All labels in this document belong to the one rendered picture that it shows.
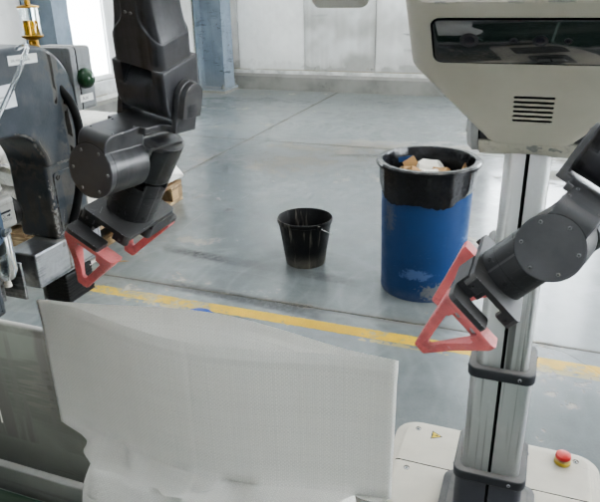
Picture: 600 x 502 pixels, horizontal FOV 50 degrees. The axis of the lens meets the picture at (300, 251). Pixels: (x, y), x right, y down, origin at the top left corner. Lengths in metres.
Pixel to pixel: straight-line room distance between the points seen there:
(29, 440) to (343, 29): 7.86
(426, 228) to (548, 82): 1.93
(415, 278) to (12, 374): 1.94
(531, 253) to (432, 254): 2.41
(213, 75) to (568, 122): 8.61
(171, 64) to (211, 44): 8.82
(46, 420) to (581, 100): 1.28
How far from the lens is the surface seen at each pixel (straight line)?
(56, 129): 0.98
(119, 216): 0.76
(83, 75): 1.01
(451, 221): 2.93
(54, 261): 0.99
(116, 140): 0.66
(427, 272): 3.00
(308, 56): 9.19
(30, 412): 1.64
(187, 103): 0.69
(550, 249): 0.55
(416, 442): 1.82
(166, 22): 0.67
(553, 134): 1.13
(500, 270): 0.64
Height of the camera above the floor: 1.41
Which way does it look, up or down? 23 degrees down
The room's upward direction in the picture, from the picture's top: 1 degrees counter-clockwise
